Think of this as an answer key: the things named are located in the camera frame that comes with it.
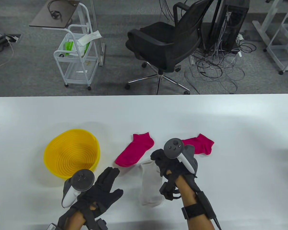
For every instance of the grey metal post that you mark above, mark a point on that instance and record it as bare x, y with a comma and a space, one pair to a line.
97, 28

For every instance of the pink sock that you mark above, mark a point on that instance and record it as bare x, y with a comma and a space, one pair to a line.
202, 145
136, 148

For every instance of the black office chair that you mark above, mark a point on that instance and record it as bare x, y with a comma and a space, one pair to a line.
158, 40

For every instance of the white desk frame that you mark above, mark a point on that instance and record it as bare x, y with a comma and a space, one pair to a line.
261, 28

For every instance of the dark brown side table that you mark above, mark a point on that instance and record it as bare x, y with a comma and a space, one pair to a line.
52, 16

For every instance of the black computer tower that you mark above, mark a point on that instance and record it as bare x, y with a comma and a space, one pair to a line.
237, 21

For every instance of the white paper sheet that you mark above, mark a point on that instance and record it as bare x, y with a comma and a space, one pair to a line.
91, 37

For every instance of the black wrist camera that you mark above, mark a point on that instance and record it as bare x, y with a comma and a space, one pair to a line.
101, 224
166, 191

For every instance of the white power strip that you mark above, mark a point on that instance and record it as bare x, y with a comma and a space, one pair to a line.
240, 37

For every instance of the floor socket box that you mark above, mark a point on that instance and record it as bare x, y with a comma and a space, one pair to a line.
14, 38

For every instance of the yellow ribbed basket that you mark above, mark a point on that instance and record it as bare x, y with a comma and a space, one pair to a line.
72, 153

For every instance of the person's left forearm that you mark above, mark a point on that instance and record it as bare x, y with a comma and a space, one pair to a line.
75, 221

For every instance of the person's right hand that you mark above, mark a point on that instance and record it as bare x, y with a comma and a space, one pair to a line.
169, 167

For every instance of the white metal rack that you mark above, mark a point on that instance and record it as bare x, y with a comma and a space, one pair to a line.
278, 51

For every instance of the black box with white label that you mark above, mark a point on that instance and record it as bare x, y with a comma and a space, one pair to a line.
52, 227
206, 203

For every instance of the person's left hand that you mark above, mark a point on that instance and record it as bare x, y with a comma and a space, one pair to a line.
103, 194

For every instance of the white sock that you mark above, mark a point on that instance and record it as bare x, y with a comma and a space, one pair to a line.
150, 177
153, 202

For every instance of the green and white wipes pack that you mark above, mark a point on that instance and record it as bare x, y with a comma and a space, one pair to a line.
69, 46

